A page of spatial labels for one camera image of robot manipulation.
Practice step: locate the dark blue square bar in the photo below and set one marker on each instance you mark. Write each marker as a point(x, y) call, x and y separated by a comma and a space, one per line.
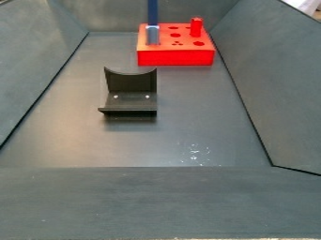
point(152, 12)

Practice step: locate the red peg board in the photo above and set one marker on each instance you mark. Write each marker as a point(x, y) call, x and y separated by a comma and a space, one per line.
point(179, 49)

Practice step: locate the grey notched peg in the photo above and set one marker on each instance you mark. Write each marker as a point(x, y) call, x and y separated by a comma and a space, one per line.
point(152, 34)

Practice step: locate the red star-shaped peg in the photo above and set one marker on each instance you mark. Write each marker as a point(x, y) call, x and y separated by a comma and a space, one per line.
point(195, 26)

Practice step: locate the black curved holder bracket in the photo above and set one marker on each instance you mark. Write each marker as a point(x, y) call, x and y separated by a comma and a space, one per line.
point(131, 92)

